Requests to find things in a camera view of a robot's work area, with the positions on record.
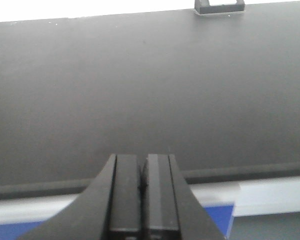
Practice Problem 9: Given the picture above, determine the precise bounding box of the blue cabinet panel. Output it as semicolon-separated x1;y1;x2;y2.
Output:
0;204;234;240

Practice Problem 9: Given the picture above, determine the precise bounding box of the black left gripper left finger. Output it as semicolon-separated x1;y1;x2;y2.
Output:
19;154;142;240

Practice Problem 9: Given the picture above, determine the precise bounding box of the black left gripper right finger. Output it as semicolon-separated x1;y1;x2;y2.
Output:
142;154;226;240

